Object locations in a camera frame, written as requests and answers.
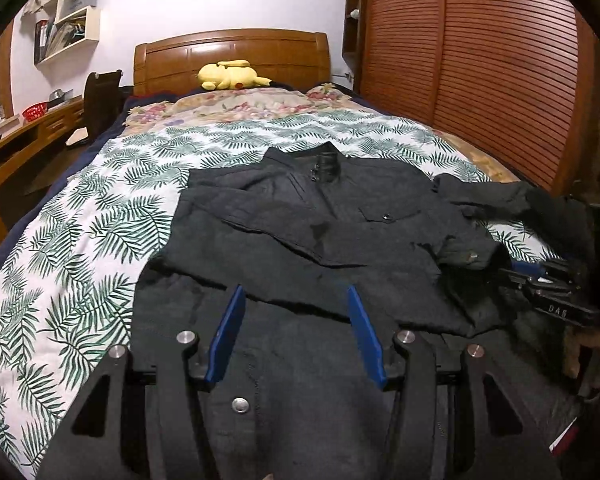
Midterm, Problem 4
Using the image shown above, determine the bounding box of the black zip jacket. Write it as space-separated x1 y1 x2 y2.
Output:
131 143 559 479

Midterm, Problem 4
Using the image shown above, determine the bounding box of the person right hand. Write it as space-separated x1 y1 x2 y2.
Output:
564 326 600 389

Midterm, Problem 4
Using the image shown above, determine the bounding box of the palm leaf print bedspread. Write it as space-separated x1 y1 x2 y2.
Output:
0 108 556 480

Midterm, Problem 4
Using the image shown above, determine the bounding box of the brown patterned blanket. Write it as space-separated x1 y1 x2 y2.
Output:
434 130 519 183

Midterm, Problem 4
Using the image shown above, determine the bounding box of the wooden louvered wardrobe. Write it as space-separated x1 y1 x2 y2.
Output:
343 0 600 194

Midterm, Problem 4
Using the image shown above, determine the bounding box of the wooden desk cabinet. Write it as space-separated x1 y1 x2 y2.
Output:
0 98 83 245

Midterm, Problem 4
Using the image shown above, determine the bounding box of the floral quilt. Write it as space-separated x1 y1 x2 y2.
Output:
124 84 366 134

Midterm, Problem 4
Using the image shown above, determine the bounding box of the dark desk chair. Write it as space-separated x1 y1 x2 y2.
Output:
66 70 123 148

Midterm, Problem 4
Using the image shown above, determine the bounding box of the red basket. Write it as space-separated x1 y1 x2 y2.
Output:
22 102 48 124

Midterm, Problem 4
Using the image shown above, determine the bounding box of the yellow plush toy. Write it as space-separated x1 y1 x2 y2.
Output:
197 60 272 91

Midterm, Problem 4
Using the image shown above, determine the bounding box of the wooden headboard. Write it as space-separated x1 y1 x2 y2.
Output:
133 28 332 96

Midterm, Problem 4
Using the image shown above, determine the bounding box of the white wall shelf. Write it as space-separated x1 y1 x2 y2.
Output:
22 0 100 66

